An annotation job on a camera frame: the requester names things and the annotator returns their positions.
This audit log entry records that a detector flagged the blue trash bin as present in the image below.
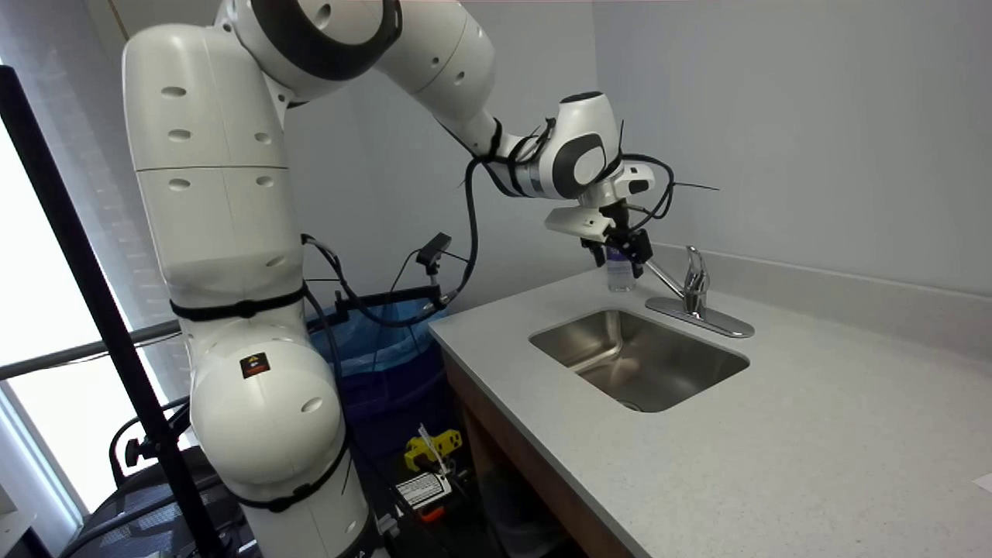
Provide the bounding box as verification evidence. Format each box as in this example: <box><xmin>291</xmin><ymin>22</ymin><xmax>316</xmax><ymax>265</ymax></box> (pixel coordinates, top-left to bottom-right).
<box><xmin>308</xmin><ymin>290</ymin><xmax>462</xmax><ymax>490</ymax></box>

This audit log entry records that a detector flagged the black cart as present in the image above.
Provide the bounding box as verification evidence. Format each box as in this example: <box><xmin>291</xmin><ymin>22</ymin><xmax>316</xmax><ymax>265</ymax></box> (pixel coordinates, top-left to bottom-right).
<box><xmin>60</xmin><ymin>398</ymin><xmax>259</xmax><ymax>558</ymax></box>

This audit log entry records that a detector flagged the dark window rail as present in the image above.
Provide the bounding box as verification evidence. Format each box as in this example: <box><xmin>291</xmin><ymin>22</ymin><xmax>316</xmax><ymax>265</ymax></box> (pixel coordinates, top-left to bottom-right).
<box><xmin>0</xmin><ymin>315</ymin><xmax>184</xmax><ymax>382</ymax></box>

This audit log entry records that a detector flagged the wooden counter cabinet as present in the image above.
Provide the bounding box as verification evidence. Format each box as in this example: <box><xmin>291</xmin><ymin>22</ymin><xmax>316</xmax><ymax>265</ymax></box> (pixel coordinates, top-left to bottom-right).
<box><xmin>443</xmin><ymin>352</ymin><xmax>631</xmax><ymax>558</ymax></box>

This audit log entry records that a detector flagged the yellow tool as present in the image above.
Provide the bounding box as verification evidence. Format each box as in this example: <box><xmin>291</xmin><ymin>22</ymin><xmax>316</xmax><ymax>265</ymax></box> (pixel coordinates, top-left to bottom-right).
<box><xmin>401</xmin><ymin>427</ymin><xmax>464</xmax><ymax>474</ymax></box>

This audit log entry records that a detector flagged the chrome sink faucet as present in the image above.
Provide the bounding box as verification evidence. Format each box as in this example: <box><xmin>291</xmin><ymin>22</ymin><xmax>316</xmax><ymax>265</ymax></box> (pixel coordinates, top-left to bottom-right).
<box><xmin>643</xmin><ymin>245</ymin><xmax>755</xmax><ymax>340</ymax></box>

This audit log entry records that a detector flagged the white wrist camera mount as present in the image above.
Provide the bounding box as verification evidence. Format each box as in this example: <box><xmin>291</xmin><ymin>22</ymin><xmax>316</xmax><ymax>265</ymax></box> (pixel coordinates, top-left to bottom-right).
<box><xmin>541</xmin><ymin>197</ymin><xmax>619</xmax><ymax>245</ymax></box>

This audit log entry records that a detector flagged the black clamp mount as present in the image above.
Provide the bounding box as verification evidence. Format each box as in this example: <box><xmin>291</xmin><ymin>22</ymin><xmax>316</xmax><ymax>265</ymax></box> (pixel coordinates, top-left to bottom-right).
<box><xmin>413</xmin><ymin>228</ymin><xmax>455</xmax><ymax>276</ymax></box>

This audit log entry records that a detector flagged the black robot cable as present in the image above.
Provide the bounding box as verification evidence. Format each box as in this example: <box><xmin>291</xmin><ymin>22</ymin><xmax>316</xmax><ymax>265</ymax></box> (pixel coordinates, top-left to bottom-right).
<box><xmin>297</xmin><ymin>121</ymin><xmax>680</xmax><ymax>331</ymax></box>

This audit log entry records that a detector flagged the black stand pole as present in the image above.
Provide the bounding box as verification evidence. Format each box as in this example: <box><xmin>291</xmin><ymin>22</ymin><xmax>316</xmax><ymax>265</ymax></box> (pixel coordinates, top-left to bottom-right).
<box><xmin>0</xmin><ymin>61</ymin><xmax>226</xmax><ymax>558</ymax></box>

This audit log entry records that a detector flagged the stainless steel sink basin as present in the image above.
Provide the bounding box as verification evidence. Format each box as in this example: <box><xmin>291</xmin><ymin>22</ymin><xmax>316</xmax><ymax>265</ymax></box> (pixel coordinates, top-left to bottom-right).
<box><xmin>526</xmin><ymin>308</ymin><xmax>754</xmax><ymax>415</ymax></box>

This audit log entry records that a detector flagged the clear plastic water bottle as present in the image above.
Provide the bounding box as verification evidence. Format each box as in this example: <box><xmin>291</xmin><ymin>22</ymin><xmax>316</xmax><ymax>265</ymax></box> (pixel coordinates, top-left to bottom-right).
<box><xmin>600</xmin><ymin>257</ymin><xmax>635</xmax><ymax>295</ymax></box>

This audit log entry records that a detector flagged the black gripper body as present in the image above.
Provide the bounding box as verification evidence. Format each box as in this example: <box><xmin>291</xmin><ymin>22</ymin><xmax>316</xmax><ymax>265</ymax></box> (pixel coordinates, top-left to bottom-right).
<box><xmin>588</xmin><ymin>202</ymin><xmax>658</xmax><ymax>257</ymax></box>

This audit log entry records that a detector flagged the white labelled box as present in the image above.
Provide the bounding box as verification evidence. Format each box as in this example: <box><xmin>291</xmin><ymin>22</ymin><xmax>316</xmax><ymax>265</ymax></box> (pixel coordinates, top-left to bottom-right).
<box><xmin>389</xmin><ymin>470</ymin><xmax>455</xmax><ymax>517</ymax></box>

